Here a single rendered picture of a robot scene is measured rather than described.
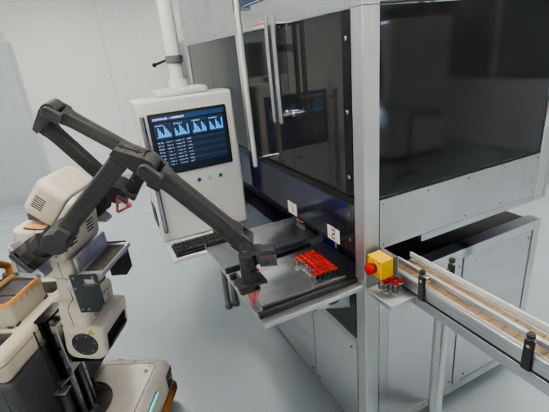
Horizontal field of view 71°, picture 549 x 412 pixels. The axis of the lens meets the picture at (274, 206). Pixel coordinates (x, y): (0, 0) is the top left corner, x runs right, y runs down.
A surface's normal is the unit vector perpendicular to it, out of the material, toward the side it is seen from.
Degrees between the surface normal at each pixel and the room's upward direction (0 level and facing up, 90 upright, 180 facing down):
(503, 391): 0
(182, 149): 90
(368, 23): 90
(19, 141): 90
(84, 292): 90
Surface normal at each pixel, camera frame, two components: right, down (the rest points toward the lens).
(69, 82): 0.44, 0.29
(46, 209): -0.05, 0.37
